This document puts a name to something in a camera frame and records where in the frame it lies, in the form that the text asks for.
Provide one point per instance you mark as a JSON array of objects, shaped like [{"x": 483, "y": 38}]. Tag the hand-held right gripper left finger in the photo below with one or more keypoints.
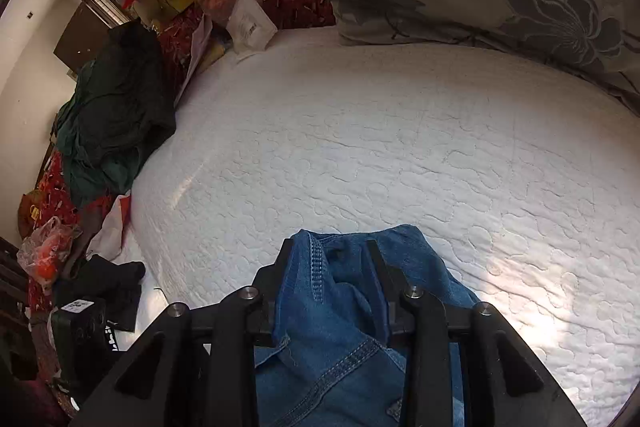
[{"x": 235, "y": 347}]

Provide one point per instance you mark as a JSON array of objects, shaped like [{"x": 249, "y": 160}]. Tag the blue denim pants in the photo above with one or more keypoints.
[{"x": 345, "y": 307}]

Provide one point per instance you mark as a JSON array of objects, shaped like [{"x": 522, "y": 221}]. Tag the dark green garment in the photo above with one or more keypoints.
[{"x": 115, "y": 117}]

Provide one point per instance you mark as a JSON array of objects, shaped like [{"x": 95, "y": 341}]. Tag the black cloth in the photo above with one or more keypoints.
[{"x": 107, "y": 282}]

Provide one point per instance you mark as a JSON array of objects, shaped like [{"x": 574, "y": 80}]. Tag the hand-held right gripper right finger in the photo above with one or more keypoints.
[{"x": 425, "y": 347}]

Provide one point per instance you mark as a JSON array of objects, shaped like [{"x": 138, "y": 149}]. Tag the orange plastic bag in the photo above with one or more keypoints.
[{"x": 47, "y": 252}]

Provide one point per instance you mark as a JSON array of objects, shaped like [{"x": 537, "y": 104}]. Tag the white and red paper bag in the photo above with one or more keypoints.
[{"x": 112, "y": 227}]

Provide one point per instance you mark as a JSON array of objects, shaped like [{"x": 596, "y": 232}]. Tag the red floral bedsheet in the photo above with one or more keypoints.
[{"x": 52, "y": 187}]

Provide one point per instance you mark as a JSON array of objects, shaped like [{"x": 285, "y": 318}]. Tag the white quilted mattress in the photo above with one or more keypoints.
[{"x": 375, "y": 132}]

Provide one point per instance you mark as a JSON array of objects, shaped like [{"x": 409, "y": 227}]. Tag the white paper packet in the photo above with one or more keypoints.
[{"x": 250, "y": 24}]

